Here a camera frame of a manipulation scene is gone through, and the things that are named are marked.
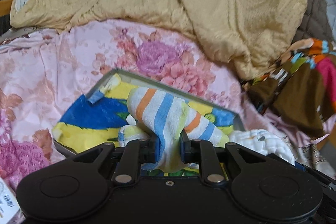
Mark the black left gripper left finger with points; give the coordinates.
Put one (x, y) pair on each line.
(129, 159)

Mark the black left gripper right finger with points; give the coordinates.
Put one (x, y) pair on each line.
(202, 153)

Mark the striped pastel sock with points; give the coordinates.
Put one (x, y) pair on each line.
(161, 114)

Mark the blue yellow cartoon towel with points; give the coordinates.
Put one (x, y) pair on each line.
(118, 111)

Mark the white quilted cloth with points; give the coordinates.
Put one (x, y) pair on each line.
(263, 142)

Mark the brown multicolour blanket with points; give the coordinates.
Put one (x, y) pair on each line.
(301, 88)

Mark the pink floral bedsheet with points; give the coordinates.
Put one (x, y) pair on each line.
(43, 73)

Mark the white paper box corner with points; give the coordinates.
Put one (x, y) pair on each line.
(8, 203)

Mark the brown quilted jacket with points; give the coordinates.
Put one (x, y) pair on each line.
(315, 23)

